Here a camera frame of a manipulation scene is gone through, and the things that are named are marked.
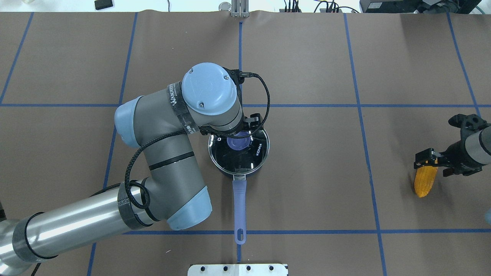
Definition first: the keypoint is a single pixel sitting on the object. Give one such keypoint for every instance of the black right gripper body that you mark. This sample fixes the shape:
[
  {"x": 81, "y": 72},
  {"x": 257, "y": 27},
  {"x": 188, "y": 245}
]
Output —
[{"x": 458, "y": 154}]

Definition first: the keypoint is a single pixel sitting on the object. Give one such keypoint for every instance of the brown paper table mat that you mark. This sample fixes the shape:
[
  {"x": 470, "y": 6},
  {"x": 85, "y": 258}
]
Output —
[{"x": 354, "y": 98}]

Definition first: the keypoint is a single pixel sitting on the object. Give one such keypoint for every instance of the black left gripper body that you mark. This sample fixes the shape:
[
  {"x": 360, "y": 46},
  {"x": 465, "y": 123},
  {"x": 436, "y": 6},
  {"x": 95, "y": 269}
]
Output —
[{"x": 252, "y": 120}]

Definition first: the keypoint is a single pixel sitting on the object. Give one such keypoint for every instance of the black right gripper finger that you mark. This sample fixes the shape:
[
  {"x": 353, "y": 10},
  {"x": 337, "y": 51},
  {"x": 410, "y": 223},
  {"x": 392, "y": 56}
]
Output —
[
  {"x": 421, "y": 164},
  {"x": 427, "y": 156}
]

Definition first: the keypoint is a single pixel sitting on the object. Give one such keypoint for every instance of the aluminium frame post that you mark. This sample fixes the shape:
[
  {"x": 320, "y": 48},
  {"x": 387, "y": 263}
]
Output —
[{"x": 240, "y": 8}]

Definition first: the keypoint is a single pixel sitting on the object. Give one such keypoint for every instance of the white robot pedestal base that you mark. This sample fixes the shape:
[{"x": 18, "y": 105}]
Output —
[{"x": 275, "y": 269}]

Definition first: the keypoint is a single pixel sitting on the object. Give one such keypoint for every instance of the glass lid with blue knob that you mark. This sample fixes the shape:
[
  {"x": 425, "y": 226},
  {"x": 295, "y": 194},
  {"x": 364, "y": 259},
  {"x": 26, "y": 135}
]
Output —
[{"x": 239, "y": 156}]

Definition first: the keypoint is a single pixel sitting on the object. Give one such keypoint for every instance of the small black square device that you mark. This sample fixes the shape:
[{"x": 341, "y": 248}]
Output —
[{"x": 103, "y": 4}]

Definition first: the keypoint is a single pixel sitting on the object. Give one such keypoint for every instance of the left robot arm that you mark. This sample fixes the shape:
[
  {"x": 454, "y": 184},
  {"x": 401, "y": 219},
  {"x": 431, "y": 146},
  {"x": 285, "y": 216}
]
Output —
[{"x": 162, "y": 180}]

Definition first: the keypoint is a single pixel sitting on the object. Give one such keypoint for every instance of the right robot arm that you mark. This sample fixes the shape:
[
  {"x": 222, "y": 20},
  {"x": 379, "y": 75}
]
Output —
[{"x": 465, "y": 157}]

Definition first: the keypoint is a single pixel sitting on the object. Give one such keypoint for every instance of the yellow plastic corn cob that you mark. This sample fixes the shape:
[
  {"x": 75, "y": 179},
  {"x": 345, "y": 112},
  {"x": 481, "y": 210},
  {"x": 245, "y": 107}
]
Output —
[{"x": 424, "y": 180}]

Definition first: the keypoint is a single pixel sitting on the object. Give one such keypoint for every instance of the blue saucepan with handle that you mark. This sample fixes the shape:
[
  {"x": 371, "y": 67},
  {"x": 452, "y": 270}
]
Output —
[{"x": 239, "y": 187}]

